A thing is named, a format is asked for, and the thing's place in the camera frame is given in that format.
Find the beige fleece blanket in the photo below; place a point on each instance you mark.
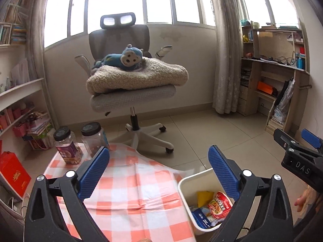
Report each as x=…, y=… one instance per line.
x=151, y=73

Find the white trash bin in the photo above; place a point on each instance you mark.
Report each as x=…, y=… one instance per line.
x=188, y=188

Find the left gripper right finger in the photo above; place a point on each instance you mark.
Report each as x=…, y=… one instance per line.
x=273, y=218

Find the white power strip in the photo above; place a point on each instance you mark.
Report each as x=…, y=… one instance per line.
x=12, y=204

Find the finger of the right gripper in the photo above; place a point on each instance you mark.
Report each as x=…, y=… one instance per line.
x=312, y=139

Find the blue monkey plush toy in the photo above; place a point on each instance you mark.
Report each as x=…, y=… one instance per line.
x=127, y=61

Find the clear jar black lid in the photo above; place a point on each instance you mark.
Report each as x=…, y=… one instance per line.
x=93, y=137

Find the beige window curtain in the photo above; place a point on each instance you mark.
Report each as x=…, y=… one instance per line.
x=228, y=55

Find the left window curtain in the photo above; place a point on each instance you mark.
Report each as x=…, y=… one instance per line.
x=35, y=50

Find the red instant noodle bowl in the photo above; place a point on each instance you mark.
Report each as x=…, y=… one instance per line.
x=220, y=206

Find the white bookshelf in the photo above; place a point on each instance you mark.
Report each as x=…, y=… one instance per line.
x=21, y=92

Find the yellow snack packet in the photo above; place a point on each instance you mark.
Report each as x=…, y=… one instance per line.
x=204, y=198

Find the grey office chair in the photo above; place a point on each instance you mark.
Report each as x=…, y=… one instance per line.
x=116, y=32

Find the dark blue carton box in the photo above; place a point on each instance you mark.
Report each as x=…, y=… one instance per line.
x=201, y=219

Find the purple label nut jar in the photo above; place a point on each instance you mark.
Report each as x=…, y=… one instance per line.
x=67, y=146

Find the wooden desk shelf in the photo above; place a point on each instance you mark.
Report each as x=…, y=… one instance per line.
x=274, y=74

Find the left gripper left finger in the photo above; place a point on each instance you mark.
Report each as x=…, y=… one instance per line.
x=44, y=220

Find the red gift box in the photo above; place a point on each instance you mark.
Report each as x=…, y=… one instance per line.
x=14, y=173

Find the pink checkered tablecloth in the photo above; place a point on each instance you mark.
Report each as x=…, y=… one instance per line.
x=137, y=199

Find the operator hand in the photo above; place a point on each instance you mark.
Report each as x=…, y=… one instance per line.
x=307, y=197

